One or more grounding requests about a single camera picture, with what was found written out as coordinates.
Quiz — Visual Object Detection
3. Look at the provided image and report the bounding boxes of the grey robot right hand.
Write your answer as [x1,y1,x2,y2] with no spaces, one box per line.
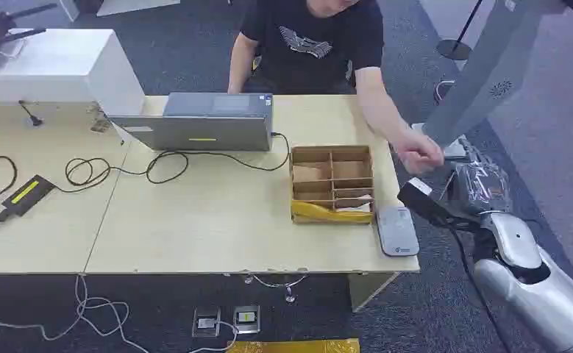
[444,138,514,216]

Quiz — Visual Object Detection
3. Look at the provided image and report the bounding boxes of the person's left hand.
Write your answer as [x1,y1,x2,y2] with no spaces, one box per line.
[392,129,446,177]

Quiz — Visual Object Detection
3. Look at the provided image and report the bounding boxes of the grey card reader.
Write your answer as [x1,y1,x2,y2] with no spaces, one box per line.
[375,205,421,257]

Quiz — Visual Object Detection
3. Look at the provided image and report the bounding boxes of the metal loop on floor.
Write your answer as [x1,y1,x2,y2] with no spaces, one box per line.
[433,79,456,104]

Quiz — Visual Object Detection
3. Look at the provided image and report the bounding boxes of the grey kiosk stand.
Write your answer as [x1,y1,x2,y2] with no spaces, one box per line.
[410,0,568,160]

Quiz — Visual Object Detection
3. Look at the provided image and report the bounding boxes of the white card in box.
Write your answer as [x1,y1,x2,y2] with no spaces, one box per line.
[335,194,374,213]

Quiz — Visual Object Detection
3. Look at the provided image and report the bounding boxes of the wooden card box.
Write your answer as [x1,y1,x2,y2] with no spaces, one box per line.
[288,144,377,226]

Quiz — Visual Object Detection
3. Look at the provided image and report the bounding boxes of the pale desk leg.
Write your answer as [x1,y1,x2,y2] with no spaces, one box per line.
[348,272,400,313]

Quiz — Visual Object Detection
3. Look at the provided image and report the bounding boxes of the yellow tape strip on box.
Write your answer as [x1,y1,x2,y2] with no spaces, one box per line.
[291,200,374,225]

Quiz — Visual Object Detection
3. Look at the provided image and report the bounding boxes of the person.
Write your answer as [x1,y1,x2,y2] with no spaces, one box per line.
[227,0,446,177]

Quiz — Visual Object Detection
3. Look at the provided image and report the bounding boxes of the yellow floor tape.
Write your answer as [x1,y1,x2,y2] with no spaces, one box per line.
[226,338,362,353]

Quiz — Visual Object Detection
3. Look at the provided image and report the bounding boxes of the grey laptop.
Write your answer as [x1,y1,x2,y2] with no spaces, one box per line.
[108,92,274,152]

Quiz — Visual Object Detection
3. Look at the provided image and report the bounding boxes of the floor socket with white plug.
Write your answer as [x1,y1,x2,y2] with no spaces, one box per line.
[191,306,222,338]

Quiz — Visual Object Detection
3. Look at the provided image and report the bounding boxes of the white panel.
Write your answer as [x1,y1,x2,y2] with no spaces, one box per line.
[95,0,182,18]

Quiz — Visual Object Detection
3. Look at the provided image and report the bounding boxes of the white cabinet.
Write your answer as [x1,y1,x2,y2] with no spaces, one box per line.
[0,28,146,118]

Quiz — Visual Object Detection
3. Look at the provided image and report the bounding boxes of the small black desk microphone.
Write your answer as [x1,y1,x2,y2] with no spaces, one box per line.
[17,99,45,128]

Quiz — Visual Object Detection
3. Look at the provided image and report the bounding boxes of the black power adapter yellow label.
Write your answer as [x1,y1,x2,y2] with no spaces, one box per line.
[1,174,57,218]

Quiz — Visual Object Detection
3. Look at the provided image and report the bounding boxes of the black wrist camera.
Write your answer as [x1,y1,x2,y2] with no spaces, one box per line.
[396,177,482,231]

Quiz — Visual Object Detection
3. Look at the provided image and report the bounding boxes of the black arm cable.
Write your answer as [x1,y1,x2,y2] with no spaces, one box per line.
[447,226,512,353]

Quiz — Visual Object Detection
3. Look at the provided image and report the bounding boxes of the black stanchion post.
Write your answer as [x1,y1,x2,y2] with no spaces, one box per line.
[435,0,485,61]

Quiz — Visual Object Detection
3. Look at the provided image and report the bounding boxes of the silver wire under desk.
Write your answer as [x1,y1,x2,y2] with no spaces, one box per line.
[241,274,310,304]

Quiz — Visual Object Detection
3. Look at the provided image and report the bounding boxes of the black laptop power cable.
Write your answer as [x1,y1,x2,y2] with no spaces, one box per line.
[53,132,291,194]

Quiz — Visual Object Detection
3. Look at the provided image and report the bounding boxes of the white floor cable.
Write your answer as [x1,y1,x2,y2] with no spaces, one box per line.
[0,274,239,353]

